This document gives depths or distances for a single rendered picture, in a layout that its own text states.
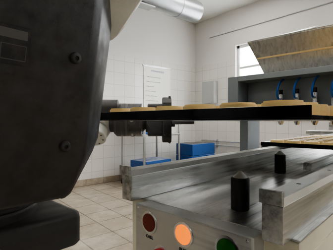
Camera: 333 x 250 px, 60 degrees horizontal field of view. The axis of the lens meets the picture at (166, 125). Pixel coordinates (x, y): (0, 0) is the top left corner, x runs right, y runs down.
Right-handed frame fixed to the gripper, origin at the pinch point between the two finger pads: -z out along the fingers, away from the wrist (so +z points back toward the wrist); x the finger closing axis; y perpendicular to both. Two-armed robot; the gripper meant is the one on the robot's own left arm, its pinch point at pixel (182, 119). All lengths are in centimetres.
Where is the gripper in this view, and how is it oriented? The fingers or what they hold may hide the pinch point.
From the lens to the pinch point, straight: 78.0
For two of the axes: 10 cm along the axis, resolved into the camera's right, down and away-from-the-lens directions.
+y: -0.4, -0.2, 10.0
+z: -10.0, 0.0, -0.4
